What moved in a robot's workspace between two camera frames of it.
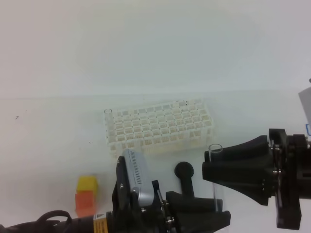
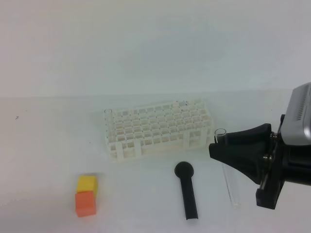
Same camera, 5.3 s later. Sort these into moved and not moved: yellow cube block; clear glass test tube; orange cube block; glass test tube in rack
Moved: clear glass test tube
Not moved: orange cube block; yellow cube block; glass test tube in rack
